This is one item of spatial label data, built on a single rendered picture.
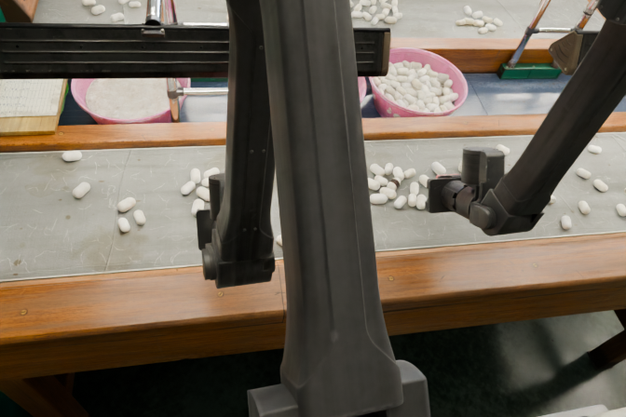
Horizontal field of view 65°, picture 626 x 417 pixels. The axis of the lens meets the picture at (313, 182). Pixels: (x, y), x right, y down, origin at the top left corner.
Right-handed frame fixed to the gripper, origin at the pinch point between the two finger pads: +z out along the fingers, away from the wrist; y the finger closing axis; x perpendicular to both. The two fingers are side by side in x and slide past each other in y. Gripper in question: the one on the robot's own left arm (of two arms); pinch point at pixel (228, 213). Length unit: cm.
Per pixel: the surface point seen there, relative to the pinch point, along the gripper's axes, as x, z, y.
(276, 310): 16.6, -4.9, -7.0
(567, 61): -25, -1, -63
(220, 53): -26.8, -3.1, 0.0
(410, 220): 6.9, 10.6, -37.9
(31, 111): -17, 31, 40
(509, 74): -23, 54, -87
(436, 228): 8.6, 8.7, -43.0
